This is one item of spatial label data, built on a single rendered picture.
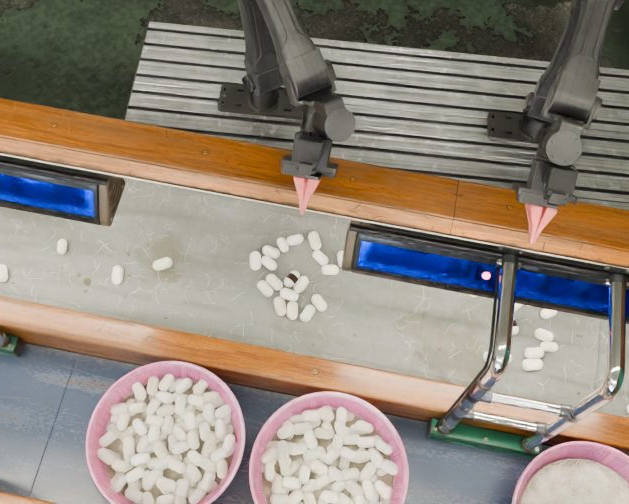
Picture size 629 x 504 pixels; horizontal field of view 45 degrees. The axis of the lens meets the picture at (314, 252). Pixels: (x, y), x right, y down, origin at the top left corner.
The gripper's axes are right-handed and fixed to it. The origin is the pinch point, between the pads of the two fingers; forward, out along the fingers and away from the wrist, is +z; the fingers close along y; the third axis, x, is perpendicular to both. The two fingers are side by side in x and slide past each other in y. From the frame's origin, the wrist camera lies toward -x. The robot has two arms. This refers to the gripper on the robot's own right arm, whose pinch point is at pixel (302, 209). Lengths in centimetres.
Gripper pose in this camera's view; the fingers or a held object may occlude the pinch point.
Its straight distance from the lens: 141.1
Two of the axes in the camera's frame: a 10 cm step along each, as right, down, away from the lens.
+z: -1.6, 9.5, 2.7
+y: 9.8, 1.8, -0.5
